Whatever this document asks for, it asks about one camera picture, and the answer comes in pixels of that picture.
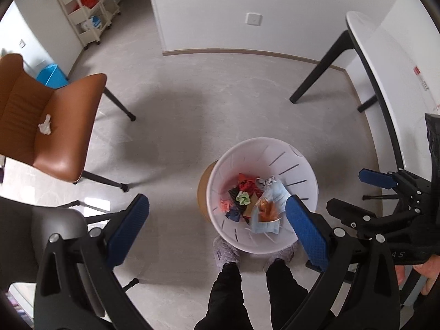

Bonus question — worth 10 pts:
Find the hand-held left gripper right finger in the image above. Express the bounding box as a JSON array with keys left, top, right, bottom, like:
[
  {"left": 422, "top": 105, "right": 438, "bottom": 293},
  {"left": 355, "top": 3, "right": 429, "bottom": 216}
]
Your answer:
[{"left": 278, "top": 195, "right": 401, "bottom": 330}]

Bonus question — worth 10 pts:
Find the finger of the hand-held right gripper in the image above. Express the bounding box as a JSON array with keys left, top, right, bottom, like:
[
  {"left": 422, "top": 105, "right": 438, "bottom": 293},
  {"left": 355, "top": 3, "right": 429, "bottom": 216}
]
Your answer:
[
  {"left": 359, "top": 168, "right": 431, "bottom": 194},
  {"left": 326, "top": 198, "right": 379, "bottom": 229}
]

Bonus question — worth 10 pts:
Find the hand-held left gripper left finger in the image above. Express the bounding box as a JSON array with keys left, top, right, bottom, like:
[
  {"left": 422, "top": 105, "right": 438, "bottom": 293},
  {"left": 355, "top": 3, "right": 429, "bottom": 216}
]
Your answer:
[{"left": 34, "top": 193, "right": 159, "bottom": 330}]

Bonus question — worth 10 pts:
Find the blue face mask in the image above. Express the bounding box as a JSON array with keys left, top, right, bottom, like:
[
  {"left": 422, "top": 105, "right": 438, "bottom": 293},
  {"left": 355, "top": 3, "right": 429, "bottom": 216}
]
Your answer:
[{"left": 249, "top": 180, "right": 293, "bottom": 234}]

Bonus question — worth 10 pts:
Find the white plastic waste bin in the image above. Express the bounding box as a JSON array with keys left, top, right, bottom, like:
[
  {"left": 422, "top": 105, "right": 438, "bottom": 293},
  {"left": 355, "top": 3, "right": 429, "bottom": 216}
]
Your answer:
[{"left": 206, "top": 137, "right": 318, "bottom": 254}]

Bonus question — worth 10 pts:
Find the person's right hand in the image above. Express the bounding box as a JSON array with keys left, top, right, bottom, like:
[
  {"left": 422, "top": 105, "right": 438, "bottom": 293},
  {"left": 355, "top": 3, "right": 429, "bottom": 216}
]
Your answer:
[{"left": 395, "top": 253, "right": 440, "bottom": 296}]

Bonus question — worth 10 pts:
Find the person's right grey shoe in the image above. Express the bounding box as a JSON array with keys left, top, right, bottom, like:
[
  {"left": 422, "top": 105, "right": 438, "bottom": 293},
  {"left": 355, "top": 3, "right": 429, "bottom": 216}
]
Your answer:
[{"left": 264, "top": 244, "right": 295, "bottom": 272}]

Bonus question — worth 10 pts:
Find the person's grey shoe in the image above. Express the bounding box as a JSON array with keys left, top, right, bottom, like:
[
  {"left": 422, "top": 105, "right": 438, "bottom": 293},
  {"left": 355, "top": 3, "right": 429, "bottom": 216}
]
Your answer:
[
  {"left": 212, "top": 235, "right": 240, "bottom": 272},
  {"left": 264, "top": 244, "right": 295, "bottom": 272}
]

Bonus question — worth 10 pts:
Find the orange snack wrapper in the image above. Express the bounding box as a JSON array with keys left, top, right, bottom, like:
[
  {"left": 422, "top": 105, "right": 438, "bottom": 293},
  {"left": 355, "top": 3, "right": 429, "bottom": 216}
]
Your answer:
[{"left": 258, "top": 199, "right": 281, "bottom": 222}]

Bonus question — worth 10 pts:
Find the person's right leg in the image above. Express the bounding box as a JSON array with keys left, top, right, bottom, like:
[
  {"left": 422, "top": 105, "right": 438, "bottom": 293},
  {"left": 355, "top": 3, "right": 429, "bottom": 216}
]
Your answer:
[{"left": 266, "top": 259, "right": 310, "bottom": 330}]

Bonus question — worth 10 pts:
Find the person's leg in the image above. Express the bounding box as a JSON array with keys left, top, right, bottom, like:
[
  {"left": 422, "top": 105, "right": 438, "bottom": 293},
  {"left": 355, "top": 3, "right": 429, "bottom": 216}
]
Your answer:
[
  {"left": 266, "top": 259, "right": 310, "bottom": 330},
  {"left": 194, "top": 263, "right": 254, "bottom": 330}
]

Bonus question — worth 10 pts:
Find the grey crumpled paper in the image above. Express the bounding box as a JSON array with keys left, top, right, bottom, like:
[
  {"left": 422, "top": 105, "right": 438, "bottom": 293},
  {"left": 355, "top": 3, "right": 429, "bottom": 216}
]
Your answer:
[{"left": 256, "top": 175, "right": 277, "bottom": 190}]

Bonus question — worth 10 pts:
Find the light grey chair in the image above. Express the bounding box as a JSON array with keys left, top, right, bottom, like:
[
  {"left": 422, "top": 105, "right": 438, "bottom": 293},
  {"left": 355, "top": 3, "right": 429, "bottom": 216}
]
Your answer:
[{"left": 0, "top": 199, "right": 140, "bottom": 320}]

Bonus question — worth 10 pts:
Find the black table leg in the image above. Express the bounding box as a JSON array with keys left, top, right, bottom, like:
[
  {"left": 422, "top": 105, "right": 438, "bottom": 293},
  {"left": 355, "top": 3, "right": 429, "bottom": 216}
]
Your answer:
[
  {"left": 357, "top": 94, "right": 379, "bottom": 113},
  {"left": 289, "top": 30, "right": 354, "bottom": 104}
]

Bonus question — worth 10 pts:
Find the large red crumpled paper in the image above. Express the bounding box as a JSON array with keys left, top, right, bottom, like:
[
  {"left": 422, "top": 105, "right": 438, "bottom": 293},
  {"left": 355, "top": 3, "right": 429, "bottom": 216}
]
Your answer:
[{"left": 237, "top": 174, "right": 259, "bottom": 193}]

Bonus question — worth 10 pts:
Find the round wooden stool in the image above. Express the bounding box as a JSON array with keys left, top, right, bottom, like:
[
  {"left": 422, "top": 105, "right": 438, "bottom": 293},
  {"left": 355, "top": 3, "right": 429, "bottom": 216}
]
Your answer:
[{"left": 197, "top": 160, "right": 221, "bottom": 224}]

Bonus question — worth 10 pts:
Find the person's left grey shoe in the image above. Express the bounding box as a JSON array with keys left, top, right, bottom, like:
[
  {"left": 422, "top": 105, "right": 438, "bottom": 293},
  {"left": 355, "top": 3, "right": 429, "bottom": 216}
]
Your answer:
[{"left": 212, "top": 235, "right": 240, "bottom": 272}]

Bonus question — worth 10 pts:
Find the person's left leg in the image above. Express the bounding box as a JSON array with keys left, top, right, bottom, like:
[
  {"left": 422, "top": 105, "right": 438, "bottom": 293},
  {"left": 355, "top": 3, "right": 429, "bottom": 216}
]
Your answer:
[{"left": 194, "top": 263, "right": 254, "bottom": 330}]

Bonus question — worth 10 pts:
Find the red and white label sticker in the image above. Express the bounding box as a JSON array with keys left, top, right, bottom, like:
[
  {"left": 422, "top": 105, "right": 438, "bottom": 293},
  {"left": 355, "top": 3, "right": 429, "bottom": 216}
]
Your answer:
[{"left": 413, "top": 66, "right": 429, "bottom": 92}]

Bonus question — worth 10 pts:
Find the brown leather chair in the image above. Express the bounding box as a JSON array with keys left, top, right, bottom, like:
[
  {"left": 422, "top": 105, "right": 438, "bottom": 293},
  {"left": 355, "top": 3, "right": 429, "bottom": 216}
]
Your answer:
[{"left": 0, "top": 53, "right": 137, "bottom": 193}]

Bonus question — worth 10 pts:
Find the white crumpled tissue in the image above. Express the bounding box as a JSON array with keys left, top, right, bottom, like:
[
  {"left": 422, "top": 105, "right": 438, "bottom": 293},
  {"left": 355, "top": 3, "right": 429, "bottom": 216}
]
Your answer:
[{"left": 37, "top": 114, "right": 53, "bottom": 134}]

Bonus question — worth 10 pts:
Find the cream storage cart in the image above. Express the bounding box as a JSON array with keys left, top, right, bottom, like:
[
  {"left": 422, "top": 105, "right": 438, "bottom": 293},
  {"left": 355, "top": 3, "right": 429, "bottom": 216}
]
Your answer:
[{"left": 57, "top": 0, "right": 122, "bottom": 47}]

